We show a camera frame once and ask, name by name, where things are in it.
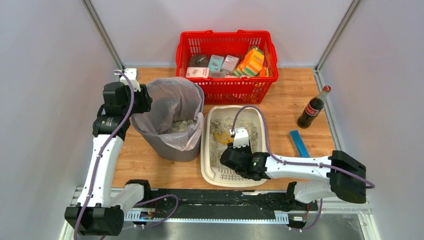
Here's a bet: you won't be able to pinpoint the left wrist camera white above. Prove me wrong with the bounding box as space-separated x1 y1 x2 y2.
114 68 142 92

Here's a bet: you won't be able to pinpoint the grey small box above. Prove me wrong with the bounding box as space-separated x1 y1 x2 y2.
221 55 240 73

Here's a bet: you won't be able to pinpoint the litter clumps in bin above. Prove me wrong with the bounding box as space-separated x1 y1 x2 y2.
167 119 197 134

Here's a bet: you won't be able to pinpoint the teal small box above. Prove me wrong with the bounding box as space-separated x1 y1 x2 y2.
208 54 225 72

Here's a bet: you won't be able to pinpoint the cola glass bottle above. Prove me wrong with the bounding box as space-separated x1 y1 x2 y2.
296 85 332 129

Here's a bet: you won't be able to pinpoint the translucent plastic bin liner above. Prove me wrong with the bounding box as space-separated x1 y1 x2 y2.
131 76 206 153

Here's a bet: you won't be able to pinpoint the white pink sponge box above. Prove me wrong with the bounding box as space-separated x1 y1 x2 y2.
185 67 210 79

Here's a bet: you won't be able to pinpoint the beige litter box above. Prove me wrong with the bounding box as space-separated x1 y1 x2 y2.
200 105 267 188

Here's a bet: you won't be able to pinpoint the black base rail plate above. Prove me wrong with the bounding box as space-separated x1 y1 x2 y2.
136 188 319 221

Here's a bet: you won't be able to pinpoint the orange green sponge pack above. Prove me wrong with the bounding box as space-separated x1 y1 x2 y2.
233 45 265 78

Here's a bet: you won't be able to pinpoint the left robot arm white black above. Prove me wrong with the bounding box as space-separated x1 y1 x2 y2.
64 82 153 239

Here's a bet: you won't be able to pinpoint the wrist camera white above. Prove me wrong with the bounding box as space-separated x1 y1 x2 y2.
114 68 142 92
230 127 250 149

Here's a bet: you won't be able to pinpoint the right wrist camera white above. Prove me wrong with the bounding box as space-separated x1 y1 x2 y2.
230 127 250 149

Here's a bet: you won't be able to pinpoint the yellow litter scoop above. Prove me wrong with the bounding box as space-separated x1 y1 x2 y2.
213 131 234 145

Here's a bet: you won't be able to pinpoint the grey mesh trash bin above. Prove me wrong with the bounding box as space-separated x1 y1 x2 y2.
131 76 206 163

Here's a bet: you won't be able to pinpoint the cat litter granules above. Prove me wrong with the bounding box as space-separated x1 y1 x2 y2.
209 117 262 169

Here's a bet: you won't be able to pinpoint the red shopping basket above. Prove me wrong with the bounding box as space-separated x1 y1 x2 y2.
175 30 279 105

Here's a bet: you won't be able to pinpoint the grey sponge label box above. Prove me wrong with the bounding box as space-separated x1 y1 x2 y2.
209 71 227 78

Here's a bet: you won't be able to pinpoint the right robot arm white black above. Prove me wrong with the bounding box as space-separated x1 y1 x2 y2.
220 146 371 204

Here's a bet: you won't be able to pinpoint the brown round item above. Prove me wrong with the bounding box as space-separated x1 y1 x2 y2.
188 54 210 68

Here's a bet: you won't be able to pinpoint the blue and tan box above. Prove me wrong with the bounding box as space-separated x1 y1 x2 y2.
288 130 310 158

